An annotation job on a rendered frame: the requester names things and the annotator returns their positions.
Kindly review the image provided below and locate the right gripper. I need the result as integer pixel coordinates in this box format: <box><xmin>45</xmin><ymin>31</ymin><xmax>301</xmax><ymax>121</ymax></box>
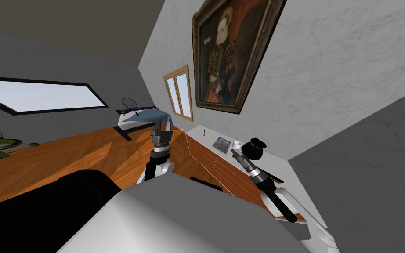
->
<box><xmin>230</xmin><ymin>148</ymin><xmax>252</xmax><ymax>170</ymax></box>

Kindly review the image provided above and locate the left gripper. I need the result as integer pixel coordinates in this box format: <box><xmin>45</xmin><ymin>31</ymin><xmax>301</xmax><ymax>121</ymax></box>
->
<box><xmin>149</xmin><ymin>119</ymin><xmax>174</xmax><ymax>148</ymax></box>

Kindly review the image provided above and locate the black round vase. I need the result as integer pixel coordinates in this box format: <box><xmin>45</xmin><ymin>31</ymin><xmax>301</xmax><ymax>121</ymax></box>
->
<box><xmin>241</xmin><ymin>137</ymin><xmax>268</xmax><ymax>161</ymax></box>

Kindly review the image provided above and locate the bed with blue cover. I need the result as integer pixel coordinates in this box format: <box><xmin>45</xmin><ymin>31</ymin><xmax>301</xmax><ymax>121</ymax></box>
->
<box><xmin>112</xmin><ymin>97</ymin><xmax>174</xmax><ymax>142</ymax></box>

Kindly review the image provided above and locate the blue and red book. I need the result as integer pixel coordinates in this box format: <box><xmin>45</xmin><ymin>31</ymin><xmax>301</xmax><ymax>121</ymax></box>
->
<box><xmin>212</xmin><ymin>136</ymin><xmax>232</xmax><ymax>155</ymax></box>

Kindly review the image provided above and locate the wooden dresser with white top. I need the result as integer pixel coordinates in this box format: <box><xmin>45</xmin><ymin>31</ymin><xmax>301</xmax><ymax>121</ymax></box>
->
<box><xmin>184</xmin><ymin>124</ymin><xmax>328</xmax><ymax>230</ymax></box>

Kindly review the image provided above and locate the wooden framed window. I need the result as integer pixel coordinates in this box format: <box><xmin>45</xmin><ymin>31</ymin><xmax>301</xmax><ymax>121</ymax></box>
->
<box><xmin>163</xmin><ymin>64</ymin><xmax>194</xmax><ymax>123</ymax></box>

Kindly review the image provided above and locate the black flat bar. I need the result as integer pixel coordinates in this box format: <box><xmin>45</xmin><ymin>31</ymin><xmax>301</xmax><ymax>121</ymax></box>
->
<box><xmin>260</xmin><ymin>170</ymin><xmax>284</xmax><ymax>184</ymax></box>

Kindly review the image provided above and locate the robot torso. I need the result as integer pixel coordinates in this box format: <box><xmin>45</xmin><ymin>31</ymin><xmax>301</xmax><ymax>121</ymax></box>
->
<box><xmin>56</xmin><ymin>172</ymin><xmax>312</xmax><ymax>253</ymax></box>

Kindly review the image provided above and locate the framed portrait painting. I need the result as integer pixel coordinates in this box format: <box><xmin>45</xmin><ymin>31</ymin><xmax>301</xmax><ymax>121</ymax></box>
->
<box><xmin>192</xmin><ymin>0</ymin><xmax>288</xmax><ymax>115</ymax></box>

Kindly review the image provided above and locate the black framed window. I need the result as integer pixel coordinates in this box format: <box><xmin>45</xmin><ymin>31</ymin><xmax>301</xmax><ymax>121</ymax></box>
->
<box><xmin>0</xmin><ymin>75</ymin><xmax>110</xmax><ymax>116</ymax></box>

